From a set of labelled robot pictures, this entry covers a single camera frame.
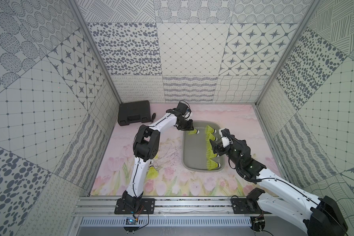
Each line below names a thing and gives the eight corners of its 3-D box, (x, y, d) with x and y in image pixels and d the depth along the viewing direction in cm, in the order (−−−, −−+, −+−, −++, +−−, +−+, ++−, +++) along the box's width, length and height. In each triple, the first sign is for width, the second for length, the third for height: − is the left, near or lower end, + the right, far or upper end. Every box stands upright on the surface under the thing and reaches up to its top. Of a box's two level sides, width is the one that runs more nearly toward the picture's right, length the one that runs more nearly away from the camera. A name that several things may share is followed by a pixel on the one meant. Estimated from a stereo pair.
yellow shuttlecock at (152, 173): (148, 179, 85) (146, 176, 81) (150, 166, 90) (148, 163, 86) (158, 179, 85) (157, 176, 81) (159, 166, 90) (158, 163, 86)
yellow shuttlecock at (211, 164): (207, 170, 87) (207, 168, 84) (206, 161, 91) (206, 158, 88) (220, 170, 87) (221, 168, 84) (218, 161, 91) (219, 158, 88)
